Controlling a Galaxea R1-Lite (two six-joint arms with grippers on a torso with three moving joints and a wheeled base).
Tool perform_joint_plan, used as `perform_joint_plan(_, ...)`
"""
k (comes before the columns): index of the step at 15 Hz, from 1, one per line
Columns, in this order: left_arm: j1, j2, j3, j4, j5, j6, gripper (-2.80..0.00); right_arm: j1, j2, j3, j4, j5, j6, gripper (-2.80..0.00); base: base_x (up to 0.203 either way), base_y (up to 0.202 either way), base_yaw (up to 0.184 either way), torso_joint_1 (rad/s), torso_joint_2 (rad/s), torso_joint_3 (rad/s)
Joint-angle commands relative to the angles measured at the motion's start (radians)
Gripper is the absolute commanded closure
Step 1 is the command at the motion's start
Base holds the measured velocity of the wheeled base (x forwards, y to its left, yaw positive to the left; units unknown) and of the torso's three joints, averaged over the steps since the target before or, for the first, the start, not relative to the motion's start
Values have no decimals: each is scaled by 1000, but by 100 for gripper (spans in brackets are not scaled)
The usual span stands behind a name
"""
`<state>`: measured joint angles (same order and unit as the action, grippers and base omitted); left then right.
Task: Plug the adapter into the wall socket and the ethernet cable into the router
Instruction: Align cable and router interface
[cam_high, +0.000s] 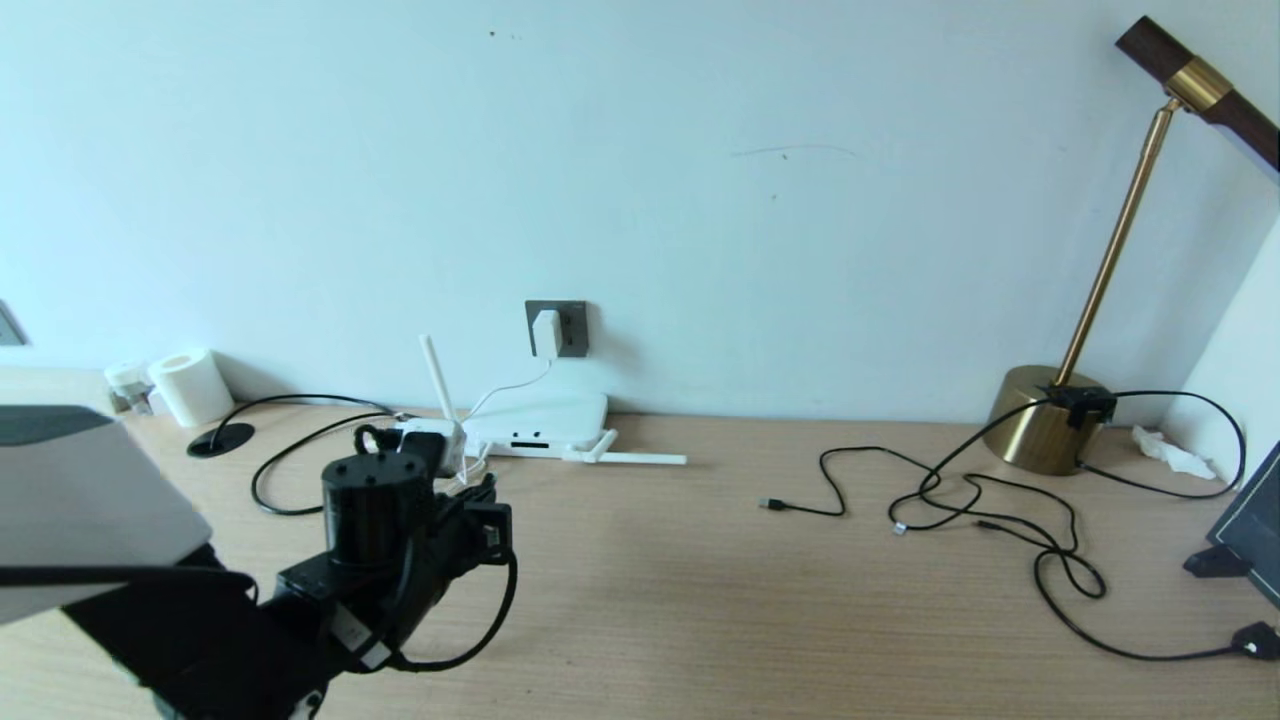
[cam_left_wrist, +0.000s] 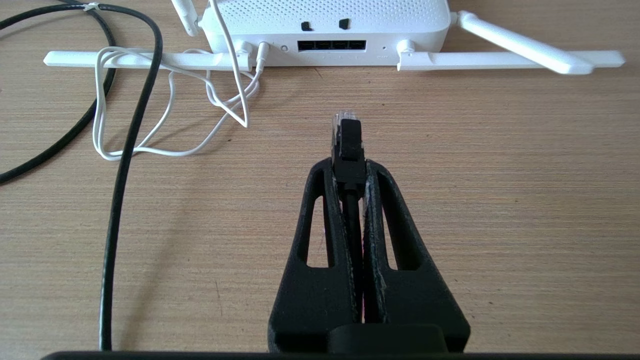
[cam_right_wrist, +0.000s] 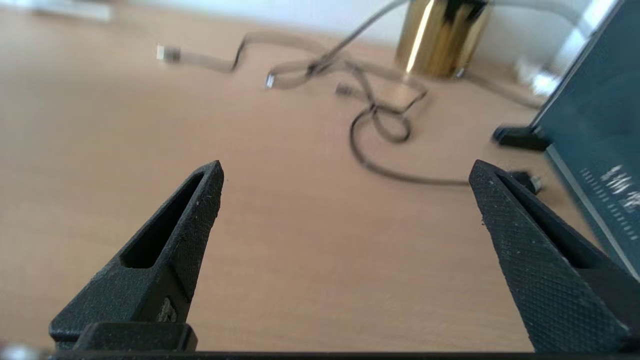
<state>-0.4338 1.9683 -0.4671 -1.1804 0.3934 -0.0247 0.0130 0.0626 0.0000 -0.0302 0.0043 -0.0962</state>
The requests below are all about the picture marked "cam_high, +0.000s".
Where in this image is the thin white adapter cable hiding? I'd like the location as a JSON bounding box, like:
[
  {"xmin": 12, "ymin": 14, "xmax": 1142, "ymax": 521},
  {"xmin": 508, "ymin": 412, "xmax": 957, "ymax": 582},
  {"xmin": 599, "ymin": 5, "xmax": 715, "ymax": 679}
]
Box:
[{"xmin": 455, "ymin": 358, "xmax": 553, "ymax": 488}]

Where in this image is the white power adapter plug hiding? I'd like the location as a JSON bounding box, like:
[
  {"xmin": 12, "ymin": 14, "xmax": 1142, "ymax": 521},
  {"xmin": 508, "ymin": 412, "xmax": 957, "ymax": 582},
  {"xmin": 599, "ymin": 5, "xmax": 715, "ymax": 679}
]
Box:
[{"xmin": 395, "ymin": 418, "xmax": 464, "ymax": 479}]

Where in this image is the white router with antennas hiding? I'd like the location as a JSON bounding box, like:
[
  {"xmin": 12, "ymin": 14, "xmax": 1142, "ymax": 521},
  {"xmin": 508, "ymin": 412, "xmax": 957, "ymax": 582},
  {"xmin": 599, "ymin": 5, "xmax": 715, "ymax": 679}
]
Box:
[{"xmin": 395, "ymin": 334, "xmax": 689, "ymax": 468}]

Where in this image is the white toilet paper roll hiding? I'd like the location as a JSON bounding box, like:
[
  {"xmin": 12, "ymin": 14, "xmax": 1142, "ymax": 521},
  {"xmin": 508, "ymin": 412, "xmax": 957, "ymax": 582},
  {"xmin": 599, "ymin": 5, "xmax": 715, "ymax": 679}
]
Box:
[{"xmin": 148, "ymin": 348, "xmax": 236, "ymax": 429}]

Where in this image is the small clear jar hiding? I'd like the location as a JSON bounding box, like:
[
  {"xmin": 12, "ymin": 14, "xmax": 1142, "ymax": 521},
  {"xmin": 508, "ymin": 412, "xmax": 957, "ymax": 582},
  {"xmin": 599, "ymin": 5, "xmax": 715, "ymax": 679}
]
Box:
[{"xmin": 103, "ymin": 360, "xmax": 153, "ymax": 416}]

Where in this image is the brass desk lamp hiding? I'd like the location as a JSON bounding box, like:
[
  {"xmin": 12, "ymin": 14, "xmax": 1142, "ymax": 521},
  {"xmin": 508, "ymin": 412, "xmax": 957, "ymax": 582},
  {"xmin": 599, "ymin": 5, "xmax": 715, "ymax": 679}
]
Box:
[{"xmin": 985, "ymin": 14, "xmax": 1280, "ymax": 477}]

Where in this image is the crumpled white tissue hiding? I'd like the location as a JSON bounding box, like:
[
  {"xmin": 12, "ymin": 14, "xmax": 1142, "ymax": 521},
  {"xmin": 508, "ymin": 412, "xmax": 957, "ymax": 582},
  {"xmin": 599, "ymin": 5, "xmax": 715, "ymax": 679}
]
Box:
[{"xmin": 1131, "ymin": 424, "xmax": 1220, "ymax": 482}]

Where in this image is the looped black table cable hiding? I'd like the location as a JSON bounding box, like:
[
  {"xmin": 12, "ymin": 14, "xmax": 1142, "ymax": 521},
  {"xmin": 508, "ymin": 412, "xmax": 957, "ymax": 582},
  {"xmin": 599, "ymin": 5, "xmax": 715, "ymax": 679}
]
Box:
[{"xmin": 210, "ymin": 394, "xmax": 401, "ymax": 517}]

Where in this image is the grey wall socket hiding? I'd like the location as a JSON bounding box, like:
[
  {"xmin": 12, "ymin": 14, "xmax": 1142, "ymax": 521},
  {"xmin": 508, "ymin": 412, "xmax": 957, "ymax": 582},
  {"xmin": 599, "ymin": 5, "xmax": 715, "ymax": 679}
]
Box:
[{"xmin": 526, "ymin": 300, "xmax": 591, "ymax": 359}]

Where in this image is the black desk cable grommet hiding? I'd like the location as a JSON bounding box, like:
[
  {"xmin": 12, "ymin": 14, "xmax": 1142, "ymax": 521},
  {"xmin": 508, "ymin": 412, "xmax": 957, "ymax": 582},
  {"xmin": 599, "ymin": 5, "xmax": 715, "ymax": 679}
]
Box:
[{"xmin": 188, "ymin": 423, "xmax": 257, "ymax": 460}]

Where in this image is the black three-head charging cable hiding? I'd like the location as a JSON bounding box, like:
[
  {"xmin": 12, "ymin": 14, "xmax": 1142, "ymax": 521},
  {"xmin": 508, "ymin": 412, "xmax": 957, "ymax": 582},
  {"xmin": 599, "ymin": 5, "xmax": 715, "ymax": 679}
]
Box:
[{"xmin": 758, "ymin": 445, "xmax": 1083, "ymax": 557}]

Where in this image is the black cable clip block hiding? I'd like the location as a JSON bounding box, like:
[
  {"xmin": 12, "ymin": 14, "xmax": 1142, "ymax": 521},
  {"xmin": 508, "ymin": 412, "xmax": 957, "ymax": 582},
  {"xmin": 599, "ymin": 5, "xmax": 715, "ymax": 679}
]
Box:
[{"xmin": 1036, "ymin": 384, "xmax": 1119, "ymax": 430}]

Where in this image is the black lamp power cable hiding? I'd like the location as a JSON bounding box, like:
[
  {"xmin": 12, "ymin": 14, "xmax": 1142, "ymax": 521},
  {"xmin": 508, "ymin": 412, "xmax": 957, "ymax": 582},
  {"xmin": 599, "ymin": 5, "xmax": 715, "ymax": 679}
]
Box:
[{"xmin": 915, "ymin": 389, "xmax": 1280, "ymax": 665}]

